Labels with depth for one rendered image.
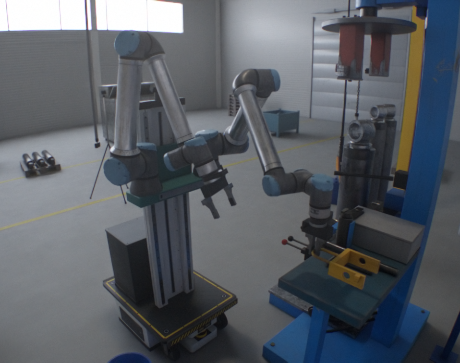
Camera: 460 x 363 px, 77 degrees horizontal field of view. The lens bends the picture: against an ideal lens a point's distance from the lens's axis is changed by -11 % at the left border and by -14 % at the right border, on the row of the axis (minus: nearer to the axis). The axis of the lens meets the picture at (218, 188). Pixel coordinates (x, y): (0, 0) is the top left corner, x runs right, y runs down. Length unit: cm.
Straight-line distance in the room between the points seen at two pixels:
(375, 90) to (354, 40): 1157
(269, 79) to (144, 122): 76
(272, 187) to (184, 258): 126
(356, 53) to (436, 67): 44
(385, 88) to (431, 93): 1144
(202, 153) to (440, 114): 129
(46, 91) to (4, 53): 216
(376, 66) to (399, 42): 1099
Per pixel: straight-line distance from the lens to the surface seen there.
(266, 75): 165
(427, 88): 199
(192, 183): 197
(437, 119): 198
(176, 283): 254
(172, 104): 158
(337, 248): 172
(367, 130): 218
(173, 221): 229
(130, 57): 152
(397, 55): 1329
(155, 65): 162
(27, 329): 315
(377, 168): 363
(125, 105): 155
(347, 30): 202
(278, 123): 1004
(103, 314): 304
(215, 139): 204
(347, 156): 220
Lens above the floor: 193
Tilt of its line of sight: 20 degrees down
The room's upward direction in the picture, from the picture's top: 1 degrees counter-clockwise
